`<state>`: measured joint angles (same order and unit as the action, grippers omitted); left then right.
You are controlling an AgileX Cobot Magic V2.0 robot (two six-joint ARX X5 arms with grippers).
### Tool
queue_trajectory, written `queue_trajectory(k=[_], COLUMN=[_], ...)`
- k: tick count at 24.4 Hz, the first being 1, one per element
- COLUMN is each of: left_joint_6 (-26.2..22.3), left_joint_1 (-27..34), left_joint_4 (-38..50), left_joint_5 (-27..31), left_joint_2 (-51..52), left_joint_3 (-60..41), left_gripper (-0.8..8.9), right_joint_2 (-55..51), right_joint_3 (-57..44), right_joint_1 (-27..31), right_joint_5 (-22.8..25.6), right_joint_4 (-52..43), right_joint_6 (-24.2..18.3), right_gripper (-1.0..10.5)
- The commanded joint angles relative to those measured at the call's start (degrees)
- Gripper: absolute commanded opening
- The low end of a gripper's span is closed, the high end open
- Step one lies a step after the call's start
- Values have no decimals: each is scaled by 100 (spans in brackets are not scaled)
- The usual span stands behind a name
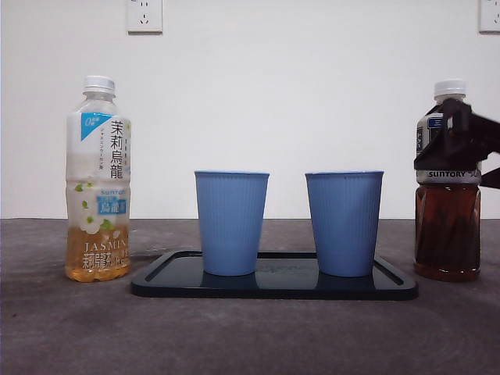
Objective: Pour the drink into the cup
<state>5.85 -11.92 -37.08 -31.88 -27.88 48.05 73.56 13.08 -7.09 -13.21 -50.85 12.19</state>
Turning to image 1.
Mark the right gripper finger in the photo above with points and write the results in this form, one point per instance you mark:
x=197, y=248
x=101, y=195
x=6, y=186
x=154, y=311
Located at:
x=457, y=150
x=474, y=121

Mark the dark oolong tea bottle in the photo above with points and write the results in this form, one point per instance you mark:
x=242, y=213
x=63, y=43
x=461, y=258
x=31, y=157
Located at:
x=447, y=234

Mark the jasmine tea bottle white label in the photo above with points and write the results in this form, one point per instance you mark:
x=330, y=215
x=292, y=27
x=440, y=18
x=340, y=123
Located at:
x=97, y=164

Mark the blue ribbed plastic cup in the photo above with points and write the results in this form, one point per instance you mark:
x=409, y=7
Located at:
x=232, y=222
x=343, y=222

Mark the dark rectangular tray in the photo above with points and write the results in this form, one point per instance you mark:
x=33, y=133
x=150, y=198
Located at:
x=281, y=287

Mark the white wall socket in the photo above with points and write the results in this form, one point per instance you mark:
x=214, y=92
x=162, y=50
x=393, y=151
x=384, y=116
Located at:
x=144, y=17
x=490, y=17

